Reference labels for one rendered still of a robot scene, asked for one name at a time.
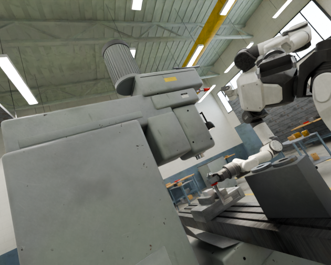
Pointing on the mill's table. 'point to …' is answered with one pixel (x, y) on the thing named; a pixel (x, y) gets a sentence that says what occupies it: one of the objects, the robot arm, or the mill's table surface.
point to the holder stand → (291, 189)
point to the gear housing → (175, 99)
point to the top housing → (166, 82)
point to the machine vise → (215, 204)
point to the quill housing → (194, 130)
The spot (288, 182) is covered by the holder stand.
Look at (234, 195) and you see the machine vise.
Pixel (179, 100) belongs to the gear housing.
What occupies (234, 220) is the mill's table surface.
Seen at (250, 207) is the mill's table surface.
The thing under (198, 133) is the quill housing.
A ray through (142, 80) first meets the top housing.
